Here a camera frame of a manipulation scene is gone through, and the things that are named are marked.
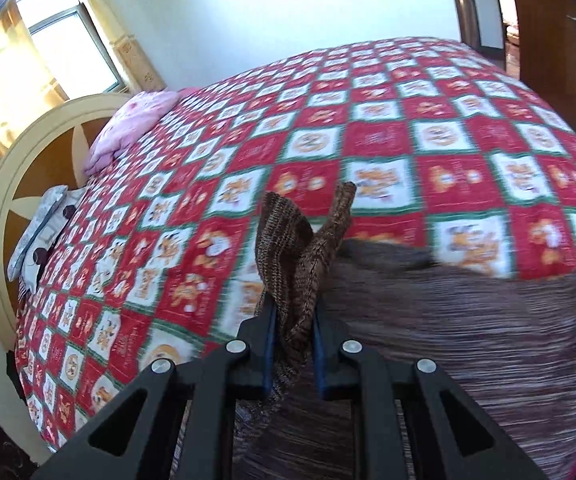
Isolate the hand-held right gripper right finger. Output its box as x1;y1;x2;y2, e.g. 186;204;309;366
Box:
312;305;549;480

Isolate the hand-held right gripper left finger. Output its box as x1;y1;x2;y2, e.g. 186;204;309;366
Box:
30;301;279;480

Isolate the brown knitted sweater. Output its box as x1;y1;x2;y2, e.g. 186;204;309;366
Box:
175;180;576;480

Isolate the red checkered printed blanket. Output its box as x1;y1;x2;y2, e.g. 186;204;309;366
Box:
14;36;576;453

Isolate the white black patterned pillow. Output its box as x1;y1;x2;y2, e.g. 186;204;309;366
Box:
8;185;87;295

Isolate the pink pillow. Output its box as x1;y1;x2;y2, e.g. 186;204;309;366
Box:
83;87;200;177

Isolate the cream wooden headboard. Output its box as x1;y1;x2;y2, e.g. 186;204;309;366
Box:
0;92;135;357

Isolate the yellow patterned curtain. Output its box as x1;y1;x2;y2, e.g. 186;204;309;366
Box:
65;0;167;95

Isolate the sheer yellow curtain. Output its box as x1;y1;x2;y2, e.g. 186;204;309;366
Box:
0;0;70;187

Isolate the window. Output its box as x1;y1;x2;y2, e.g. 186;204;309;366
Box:
14;0;130;100

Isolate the brown wooden door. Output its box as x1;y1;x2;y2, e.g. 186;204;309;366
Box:
502;0;576;137

